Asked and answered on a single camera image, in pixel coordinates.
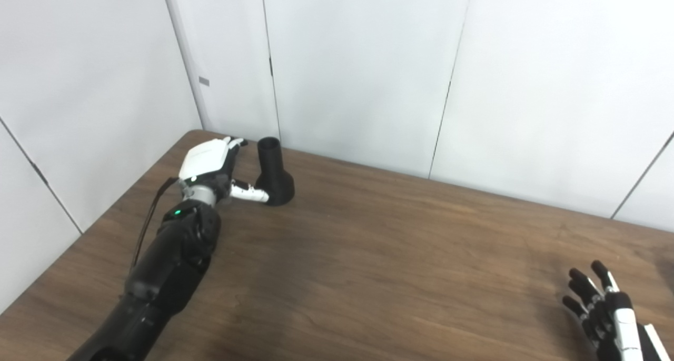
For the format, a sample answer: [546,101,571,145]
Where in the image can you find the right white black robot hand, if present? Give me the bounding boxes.
[561,260,672,361]

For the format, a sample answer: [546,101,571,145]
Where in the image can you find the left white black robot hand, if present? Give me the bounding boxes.
[179,136,271,203]

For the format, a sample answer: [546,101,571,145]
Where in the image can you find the black flared nozzle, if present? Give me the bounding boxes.
[255,137,295,206]

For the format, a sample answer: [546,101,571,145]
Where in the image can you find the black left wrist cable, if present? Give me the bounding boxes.
[129,177,180,280]

